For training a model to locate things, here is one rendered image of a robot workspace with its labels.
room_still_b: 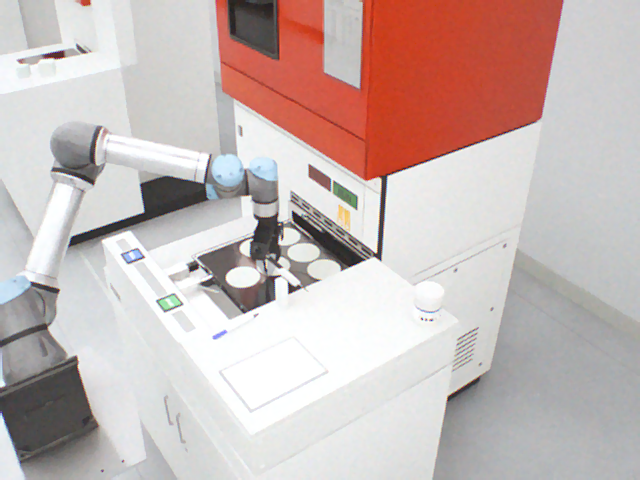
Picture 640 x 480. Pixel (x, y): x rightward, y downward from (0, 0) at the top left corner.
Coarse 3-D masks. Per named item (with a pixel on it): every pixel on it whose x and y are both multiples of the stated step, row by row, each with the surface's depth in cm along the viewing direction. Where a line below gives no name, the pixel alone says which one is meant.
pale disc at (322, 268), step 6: (312, 264) 192; (318, 264) 192; (324, 264) 192; (330, 264) 192; (336, 264) 192; (312, 270) 190; (318, 270) 190; (324, 270) 190; (330, 270) 190; (336, 270) 190; (312, 276) 188; (318, 276) 187; (324, 276) 187
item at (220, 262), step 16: (288, 224) 211; (240, 240) 203; (304, 240) 203; (208, 256) 196; (224, 256) 196; (240, 256) 196; (288, 256) 196; (320, 256) 196; (224, 272) 189; (304, 272) 189; (240, 288) 183; (256, 288) 183; (272, 288) 183; (288, 288) 183; (256, 304) 177
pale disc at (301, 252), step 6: (294, 246) 200; (300, 246) 200; (306, 246) 200; (312, 246) 200; (288, 252) 198; (294, 252) 198; (300, 252) 198; (306, 252) 198; (312, 252) 198; (318, 252) 198; (294, 258) 195; (300, 258) 195; (306, 258) 195; (312, 258) 195
